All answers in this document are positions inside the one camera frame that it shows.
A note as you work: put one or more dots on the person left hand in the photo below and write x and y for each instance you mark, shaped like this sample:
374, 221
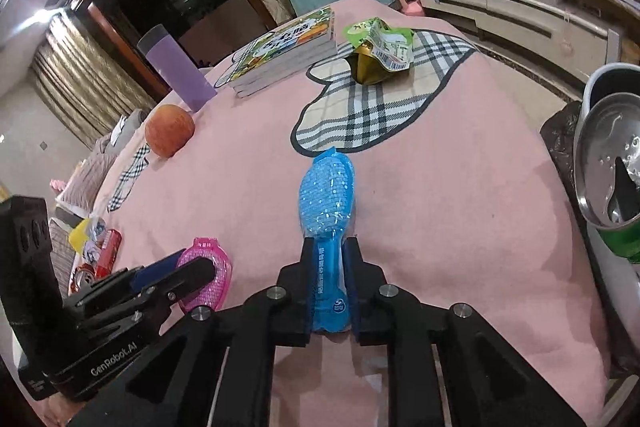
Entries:
58, 411

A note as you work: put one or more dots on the left beige curtain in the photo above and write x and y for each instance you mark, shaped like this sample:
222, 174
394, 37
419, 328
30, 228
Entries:
80, 83

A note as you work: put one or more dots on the green gold snack pouch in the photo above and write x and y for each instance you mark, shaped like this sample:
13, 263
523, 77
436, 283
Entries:
380, 50

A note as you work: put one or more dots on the white round trash bin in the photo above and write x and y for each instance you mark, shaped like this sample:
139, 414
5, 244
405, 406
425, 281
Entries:
619, 277

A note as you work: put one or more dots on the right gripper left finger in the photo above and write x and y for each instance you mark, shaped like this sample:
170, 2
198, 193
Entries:
213, 368

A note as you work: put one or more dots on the green picture book stack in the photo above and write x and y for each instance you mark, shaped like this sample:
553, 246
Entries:
281, 53

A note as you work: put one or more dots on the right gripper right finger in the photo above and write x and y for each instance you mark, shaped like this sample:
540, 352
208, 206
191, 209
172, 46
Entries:
446, 367

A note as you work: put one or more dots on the pink plastic brush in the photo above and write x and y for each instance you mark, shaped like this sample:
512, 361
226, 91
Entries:
210, 272

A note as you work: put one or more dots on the crumpled silver candy wrappers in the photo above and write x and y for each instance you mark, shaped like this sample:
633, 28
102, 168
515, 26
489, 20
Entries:
95, 231

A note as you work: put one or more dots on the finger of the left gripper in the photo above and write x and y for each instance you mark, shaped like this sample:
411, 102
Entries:
122, 285
158, 296

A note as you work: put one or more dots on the blue plastic brush package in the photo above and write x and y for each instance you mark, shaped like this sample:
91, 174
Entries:
325, 202

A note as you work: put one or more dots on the pink kettlebell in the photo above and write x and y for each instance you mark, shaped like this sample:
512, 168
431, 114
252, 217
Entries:
411, 7

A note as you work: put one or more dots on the white TV cabinet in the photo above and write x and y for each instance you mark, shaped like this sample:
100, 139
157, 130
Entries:
574, 37

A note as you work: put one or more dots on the purple water bottle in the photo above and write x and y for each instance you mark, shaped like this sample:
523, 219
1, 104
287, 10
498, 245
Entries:
176, 68

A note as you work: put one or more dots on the striped pink cushion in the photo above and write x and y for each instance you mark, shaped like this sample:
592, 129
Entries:
84, 185

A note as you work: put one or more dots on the green crushed can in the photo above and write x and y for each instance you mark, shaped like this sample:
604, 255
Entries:
606, 172

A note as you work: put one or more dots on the orange apple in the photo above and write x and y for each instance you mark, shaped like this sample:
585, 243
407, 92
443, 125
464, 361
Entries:
168, 129

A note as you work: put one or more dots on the yellow cupcake mould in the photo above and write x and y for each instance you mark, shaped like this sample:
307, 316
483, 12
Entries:
82, 238

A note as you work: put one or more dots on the red cylindrical tube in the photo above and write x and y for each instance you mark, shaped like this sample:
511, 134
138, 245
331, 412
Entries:
108, 254

